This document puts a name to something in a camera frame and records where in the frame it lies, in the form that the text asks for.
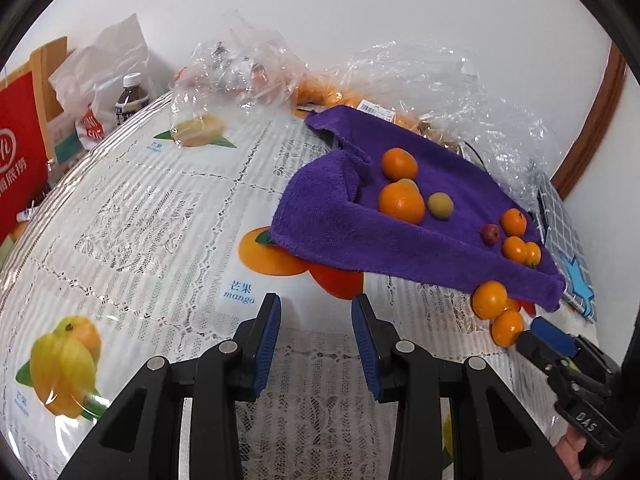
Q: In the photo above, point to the large orange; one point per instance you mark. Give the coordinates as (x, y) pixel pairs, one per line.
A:
(401, 205)

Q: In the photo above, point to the pile of bagged mandarins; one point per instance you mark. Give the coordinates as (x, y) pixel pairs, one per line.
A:
(320, 91)

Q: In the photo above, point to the brown wooden door frame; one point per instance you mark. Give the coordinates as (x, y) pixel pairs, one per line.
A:
(595, 125)

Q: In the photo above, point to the white barcode label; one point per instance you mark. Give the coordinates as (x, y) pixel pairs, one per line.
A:
(376, 108)

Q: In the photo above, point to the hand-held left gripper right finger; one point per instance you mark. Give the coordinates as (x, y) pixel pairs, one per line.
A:
(367, 345)

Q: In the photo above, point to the red bag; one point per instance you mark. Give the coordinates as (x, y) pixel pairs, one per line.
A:
(20, 160)

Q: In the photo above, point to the white plastic bag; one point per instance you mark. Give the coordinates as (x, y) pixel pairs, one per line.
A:
(110, 60)

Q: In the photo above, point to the small dark red fruit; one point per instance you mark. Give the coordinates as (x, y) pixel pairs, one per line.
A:
(491, 233)

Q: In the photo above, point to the person's right hand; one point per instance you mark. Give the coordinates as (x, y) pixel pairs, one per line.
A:
(569, 452)

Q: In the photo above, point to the small clear plastic bag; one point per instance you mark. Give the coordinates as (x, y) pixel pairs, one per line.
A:
(235, 50)

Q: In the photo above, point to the dark drink bottle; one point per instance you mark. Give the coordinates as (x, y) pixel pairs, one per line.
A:
(131, 102)

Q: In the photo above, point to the large clear plastic bag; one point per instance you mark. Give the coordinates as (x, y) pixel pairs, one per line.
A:
(425, 75)

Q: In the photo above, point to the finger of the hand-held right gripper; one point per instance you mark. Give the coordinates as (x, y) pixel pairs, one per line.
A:
(535, 352)
(552, 337)

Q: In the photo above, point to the red and white packet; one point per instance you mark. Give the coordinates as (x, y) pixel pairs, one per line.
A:
(90, 125)

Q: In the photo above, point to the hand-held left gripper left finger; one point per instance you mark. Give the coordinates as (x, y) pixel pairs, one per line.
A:
(265, 340)

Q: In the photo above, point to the yellow-green round fruit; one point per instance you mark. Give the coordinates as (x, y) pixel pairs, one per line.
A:
(409, 183)
(440, 206)

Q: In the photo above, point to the cardboard box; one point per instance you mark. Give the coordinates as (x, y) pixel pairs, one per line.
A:
(47, 60)

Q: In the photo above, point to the purple towel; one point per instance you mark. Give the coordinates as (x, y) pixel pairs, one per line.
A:
(340, 220)

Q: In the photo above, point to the grey plaid pouch blue star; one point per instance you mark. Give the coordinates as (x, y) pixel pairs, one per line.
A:
(562, 220)

